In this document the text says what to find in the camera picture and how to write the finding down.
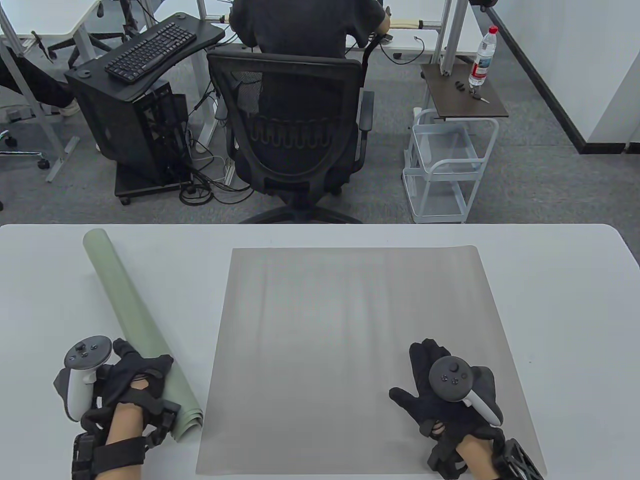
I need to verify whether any person's right hand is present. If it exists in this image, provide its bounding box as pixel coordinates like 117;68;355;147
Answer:
389;339;504;441

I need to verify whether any person's left hand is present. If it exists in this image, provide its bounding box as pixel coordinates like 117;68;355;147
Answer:
90;338;181;427

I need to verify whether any green desk mat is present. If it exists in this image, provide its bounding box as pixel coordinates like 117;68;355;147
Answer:
82;228;204;443

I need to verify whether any grey desk mat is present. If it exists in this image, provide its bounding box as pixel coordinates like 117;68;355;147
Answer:
196;245;548;476

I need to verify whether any black computer desk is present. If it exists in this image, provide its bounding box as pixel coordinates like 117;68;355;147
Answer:
65;12;227;101

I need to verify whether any white desk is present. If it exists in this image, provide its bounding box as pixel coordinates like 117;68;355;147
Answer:
345;0;483;57
0;0;101;38

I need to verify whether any grey white hand controller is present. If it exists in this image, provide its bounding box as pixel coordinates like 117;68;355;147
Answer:
429;356;503;427
53;336;113;423

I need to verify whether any black rolling computer stand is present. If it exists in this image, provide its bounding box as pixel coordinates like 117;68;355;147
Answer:
114;161;196;206

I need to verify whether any silver chair base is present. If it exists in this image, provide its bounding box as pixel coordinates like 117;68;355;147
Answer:
0;129;51;169

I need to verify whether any black computer tower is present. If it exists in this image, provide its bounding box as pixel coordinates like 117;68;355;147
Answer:
66;77;193;186

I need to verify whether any black mesh office chair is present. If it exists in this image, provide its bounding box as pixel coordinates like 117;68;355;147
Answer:
206;47;376;224

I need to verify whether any brown side table top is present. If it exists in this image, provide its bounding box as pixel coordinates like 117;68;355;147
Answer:
420;62;510;121

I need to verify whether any black keyboard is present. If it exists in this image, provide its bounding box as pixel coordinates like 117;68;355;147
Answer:
104;21;198;83

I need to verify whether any clear plastic water bottle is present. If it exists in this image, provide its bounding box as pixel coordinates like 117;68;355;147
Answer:
468;25;499;87

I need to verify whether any black chair base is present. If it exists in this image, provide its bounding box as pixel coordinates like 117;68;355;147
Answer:
47;0;143;68

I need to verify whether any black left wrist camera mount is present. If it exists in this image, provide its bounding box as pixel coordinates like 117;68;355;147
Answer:
71;400;181;480

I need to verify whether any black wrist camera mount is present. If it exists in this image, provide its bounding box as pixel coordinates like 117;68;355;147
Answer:
427;425;546;480
71;400;181;480

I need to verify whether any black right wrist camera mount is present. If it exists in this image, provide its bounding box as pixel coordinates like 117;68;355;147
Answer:
427;425;546;480

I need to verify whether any black floor cable bundle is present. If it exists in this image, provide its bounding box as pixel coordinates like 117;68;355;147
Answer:
179;150;253;206

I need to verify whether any grey metal frame leg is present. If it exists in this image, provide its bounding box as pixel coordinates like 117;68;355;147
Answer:
0;7;81;183

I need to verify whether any white wire cart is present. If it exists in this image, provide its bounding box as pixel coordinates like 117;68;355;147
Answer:
402;107;500;224

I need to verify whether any silver aluminium frame post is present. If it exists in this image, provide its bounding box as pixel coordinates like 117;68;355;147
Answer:
434;0;468;77

